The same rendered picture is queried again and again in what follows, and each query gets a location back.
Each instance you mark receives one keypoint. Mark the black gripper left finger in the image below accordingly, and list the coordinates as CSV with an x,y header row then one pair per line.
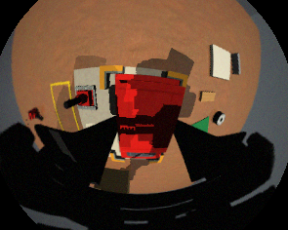
x,y
87,149

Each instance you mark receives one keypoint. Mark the black rubber tyre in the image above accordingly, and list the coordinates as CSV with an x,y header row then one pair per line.
x,y
219,118

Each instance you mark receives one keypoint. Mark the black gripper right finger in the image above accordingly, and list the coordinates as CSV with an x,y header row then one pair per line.
x,y
200,149

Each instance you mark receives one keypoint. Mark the green flat mat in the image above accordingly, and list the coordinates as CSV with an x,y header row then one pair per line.
x,y
203,125

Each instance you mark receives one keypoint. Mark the tan flat bar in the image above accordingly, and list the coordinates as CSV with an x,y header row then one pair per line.
x,y
208,96

